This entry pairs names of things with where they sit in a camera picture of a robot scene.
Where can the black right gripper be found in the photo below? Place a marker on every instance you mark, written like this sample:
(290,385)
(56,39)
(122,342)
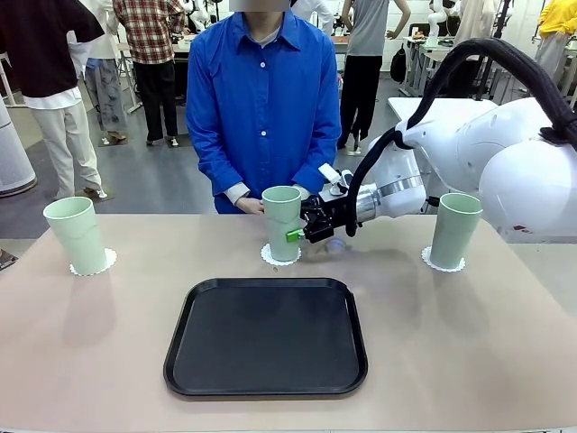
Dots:
(331,216)

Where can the pale green plastic cup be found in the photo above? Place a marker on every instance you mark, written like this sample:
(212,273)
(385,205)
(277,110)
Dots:
(455,234)
(79,239)
(280,216)

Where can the white scalloped paper coaster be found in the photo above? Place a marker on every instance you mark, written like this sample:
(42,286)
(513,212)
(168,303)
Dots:
(111,261)
(426,257)
(266,257)

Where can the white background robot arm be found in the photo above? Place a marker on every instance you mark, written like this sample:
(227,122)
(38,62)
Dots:
(435,27)

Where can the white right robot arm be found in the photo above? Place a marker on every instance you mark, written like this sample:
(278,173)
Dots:
(496,140)

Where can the person's left forearm blue sleeve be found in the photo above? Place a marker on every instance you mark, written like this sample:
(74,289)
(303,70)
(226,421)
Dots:
(315,173)

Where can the person's right forearm blue sleeve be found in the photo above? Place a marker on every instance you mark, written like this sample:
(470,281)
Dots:
(221,180)

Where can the person's right hand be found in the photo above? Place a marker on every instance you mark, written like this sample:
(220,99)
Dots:
(250,206)

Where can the black plastic serving tray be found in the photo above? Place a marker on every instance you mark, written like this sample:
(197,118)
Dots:
(266,343)

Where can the black table caster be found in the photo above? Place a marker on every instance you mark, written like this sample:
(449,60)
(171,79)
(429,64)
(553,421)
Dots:
(432,203)

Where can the person's torso in blue shirt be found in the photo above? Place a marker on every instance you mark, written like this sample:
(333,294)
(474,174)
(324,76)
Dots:
(263,90)

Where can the black hanging bag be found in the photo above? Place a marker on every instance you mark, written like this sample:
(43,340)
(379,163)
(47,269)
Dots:
(399,65)

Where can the person in grey t-shirt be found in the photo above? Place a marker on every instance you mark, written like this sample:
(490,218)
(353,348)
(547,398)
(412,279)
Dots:
(367,27)

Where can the grey background desk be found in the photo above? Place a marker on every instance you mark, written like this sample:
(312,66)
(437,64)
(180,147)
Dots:
(433,54)

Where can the person in white top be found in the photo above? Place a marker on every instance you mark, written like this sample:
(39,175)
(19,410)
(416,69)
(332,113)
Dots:
(108,90)

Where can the person in plaid shirt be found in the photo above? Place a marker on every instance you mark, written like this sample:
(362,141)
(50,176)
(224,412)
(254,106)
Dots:
(149,27)

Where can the person in beige garment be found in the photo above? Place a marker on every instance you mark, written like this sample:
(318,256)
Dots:
(473,18)

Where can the black tripod pole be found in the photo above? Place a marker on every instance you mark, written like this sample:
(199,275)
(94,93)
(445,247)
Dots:
(501,18)

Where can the white cylindrical air purifier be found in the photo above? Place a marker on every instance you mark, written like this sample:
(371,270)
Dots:
(13,158)

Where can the dark brown flat object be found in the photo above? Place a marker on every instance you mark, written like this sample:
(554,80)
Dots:
(5,260)

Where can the person in black top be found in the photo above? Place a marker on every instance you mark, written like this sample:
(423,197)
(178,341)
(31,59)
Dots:
(40,45)

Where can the person in yellow top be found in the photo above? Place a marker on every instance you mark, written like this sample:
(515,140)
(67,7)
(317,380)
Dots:
(559,18)

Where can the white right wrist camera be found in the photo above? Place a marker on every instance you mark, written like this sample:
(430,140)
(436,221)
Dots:
(334,178)

